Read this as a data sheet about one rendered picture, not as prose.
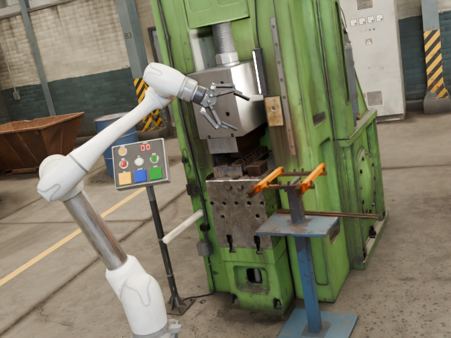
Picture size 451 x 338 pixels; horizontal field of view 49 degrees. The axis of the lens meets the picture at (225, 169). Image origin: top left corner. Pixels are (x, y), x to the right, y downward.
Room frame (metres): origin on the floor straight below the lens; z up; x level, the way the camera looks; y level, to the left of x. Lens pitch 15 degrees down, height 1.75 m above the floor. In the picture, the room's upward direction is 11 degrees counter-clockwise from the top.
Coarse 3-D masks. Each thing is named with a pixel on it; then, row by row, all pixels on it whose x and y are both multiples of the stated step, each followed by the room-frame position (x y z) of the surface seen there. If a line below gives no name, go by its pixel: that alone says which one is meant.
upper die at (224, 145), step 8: (256, 128) 3.16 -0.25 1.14; (232, 136) 2.93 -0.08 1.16; (240, 136) 2.96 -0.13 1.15; (248, 136) 3.05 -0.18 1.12; (256, 136) 3.15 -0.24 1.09; (208, 144) 3.00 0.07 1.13; (216, 144) 2.97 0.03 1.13; (224, 144) 2.94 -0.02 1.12; (232, 144) 2.92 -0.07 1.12; (240, 144) 2.94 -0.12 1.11; (248, 144) 3.03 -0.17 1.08; (216, 152) 2.98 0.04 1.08; (224, 152) 2.95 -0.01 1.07
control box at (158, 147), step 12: (132, 144) 3.14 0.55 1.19; (144, 144) 3.13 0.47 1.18; (156, 144) 3.12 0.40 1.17; (120, 156) 3.12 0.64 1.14; (132, 156) 3.11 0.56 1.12; (144, 156) 3.09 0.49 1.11; (120, 168) 3.08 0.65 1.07; (132, 168) 3.07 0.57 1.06; (144, 168) 3.05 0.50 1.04; (168, 168) 3.09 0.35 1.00; (132, 180) 3.03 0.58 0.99; (156, 180) 3.00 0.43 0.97; (168, 180) 3.02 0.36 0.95
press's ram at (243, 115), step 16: (240, 64) 3.01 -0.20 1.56; (208, 80) 2.96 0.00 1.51; (224, 80) 2.90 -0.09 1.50; (240, 80) 2.96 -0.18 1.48; (256, 80) 3.15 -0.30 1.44; (224, 96) 2.91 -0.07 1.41; (256, 96) 3.02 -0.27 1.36; (208, 112) 2.98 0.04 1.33; (224, 112) 2.92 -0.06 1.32; (240, 112) 2.90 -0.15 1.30; (256, 112) 3.08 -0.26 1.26; (208, 128) 2.99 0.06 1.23; (240, 128) 2.88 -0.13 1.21
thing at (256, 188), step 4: (280, 168) 2.70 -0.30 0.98; (272, 172) 2.65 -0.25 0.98; (276, 172) 2.64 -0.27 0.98; (280, 172) 2.68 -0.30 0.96; (268, 176) 2.59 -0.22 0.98; (272, 176) 2.60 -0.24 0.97; (276, 176) 2.63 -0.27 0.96; (264, 180) 2.53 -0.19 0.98; (268, 180) 2.55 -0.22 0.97; (256, 184) 2.49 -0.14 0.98; (260, 184) 2.47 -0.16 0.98; (264, 184) 2.51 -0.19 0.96; (252, 188) 2.42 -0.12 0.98; (256, 188) 2.43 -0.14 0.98; (260, 188) 2.44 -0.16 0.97; (248, 192) 2.37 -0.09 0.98; (252, 192) 2.40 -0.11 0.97; (256, 192) 2.42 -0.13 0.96; (248, 196) 2.37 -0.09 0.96; (252, 196) 2.38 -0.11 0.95
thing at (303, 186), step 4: (320, 164) 2.63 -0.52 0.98; (324, 164) 2.63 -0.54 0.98; (316, 168) 2.57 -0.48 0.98; (320, 168) 2.56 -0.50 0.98; (312, 172) 2.51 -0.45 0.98; (316, 172) 2.50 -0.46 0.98; (320, 172) 2.55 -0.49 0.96; (308, 176) 2.46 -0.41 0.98; (312, 176) 2.44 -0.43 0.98; (316, 176) 2.49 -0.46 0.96; (304, 180) 2.40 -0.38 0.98; (308, 180) 2.39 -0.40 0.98; (312, 180) 2.43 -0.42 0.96; (300, 184) 2.32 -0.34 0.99; (304, 184) 2.33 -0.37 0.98; (308, 184) 2.37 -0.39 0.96; (296, 188) 2.27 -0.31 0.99; (300, 188) 2.29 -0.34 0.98; (304, 188) 2.33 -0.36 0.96; (296, 192) 2.27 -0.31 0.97; (300, 192) 2.29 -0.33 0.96; (304, 192) 2.31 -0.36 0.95; (296, 196) 2.27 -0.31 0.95; (300, 196) 2.26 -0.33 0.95
